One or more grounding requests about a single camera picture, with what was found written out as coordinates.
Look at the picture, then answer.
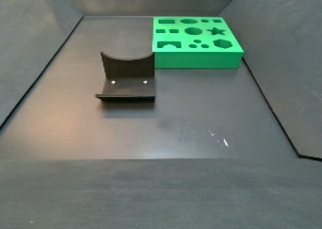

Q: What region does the black curved holder stand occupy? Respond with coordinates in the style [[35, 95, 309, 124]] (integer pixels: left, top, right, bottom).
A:
[[96, 53, 156, 101]]

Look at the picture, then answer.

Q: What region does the green shape sorter block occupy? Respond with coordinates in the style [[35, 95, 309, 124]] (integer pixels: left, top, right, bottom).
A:
[[152, 16, 244, 69]]

